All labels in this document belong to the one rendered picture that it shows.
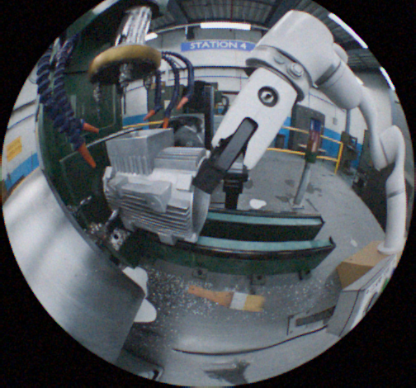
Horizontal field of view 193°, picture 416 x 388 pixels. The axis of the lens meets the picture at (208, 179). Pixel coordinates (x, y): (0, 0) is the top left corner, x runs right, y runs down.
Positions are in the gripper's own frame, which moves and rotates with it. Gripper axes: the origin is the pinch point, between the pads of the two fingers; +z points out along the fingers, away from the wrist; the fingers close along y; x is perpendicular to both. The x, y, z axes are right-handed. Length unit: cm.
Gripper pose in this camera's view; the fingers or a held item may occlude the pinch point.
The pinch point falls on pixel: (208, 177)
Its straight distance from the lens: 19.5
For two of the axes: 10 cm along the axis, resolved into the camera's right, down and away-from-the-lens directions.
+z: -4.9, 7.2, 5.0
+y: 2.0, -4.6, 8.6
